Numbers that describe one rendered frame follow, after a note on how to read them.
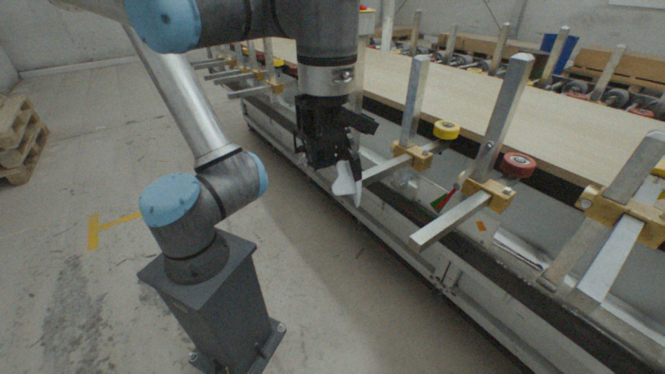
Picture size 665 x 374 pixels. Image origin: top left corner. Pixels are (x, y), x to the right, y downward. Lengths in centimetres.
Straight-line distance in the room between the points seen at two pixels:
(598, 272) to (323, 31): 50
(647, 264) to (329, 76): 88
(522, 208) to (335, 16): 82
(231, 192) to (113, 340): 109
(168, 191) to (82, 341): 114
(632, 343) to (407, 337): 83
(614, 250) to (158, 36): 70
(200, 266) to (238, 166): 30
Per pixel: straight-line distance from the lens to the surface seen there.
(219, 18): 41
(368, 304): 148
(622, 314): 104
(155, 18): 40
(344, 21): 40
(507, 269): 84
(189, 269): 86
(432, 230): 61
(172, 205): 73
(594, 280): 52
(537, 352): 142
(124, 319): 174
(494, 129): 72
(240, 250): 93
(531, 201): 100
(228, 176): 81
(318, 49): 40
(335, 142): 45
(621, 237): 63
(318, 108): 43
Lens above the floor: 127
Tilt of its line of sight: 37 degrees down
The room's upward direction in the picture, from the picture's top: straight up
